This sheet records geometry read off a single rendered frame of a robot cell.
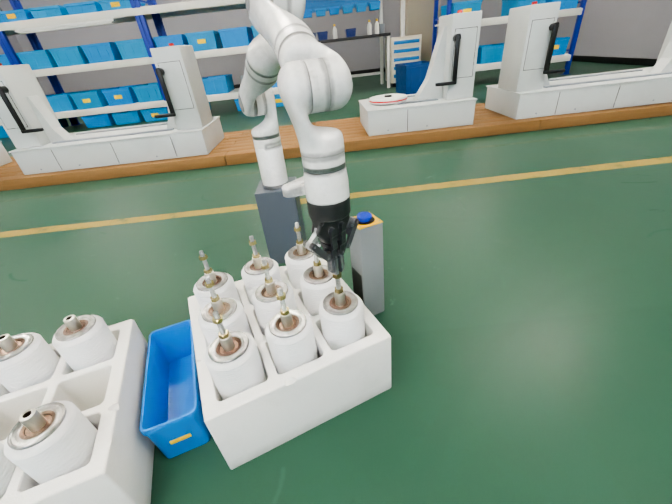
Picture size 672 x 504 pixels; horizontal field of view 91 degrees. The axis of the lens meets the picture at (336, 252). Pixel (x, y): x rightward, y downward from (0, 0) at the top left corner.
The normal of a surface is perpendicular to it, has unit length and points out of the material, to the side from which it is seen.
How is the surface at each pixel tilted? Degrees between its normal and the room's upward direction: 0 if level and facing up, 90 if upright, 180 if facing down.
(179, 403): 0
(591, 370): 0
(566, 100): 90
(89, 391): 90
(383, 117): 90
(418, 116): 90
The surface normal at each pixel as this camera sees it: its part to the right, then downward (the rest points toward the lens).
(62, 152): 0.06, 0.54
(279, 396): 0.43, 0.45
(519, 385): -0.10, -0.84
